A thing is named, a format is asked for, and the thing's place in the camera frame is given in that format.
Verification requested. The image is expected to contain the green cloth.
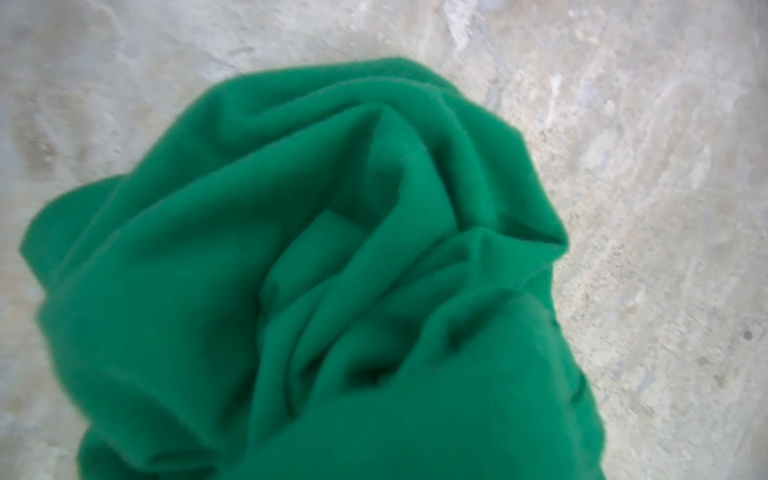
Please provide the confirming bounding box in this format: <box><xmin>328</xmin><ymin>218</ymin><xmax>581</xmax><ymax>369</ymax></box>
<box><xmin>21</xmin><ymin>58</ymin><xmax>605</xmax><ymax>479</ymax></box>

